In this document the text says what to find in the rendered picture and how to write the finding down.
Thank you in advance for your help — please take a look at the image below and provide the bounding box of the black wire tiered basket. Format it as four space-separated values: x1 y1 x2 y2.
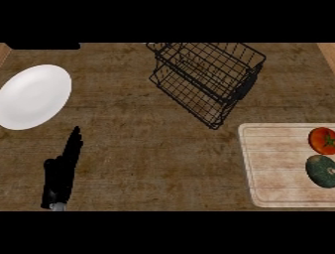
145 42 267 131

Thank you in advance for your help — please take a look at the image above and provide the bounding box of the black appliance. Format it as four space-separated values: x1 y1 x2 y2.
5 42 83 51

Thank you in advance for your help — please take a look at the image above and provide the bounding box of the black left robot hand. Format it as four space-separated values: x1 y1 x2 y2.
40 125 84 210

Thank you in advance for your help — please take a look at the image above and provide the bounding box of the red tomato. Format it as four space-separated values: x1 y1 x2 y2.
307 126 335 156

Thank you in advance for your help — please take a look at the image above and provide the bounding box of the pale wooden cutting board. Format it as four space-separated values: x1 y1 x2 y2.
238 122 335 208

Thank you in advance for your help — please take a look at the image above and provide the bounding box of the dark green squash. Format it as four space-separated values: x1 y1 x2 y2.
304 154 335 190

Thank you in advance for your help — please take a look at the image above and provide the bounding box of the white oval plate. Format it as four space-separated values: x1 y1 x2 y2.
0 63 74 131

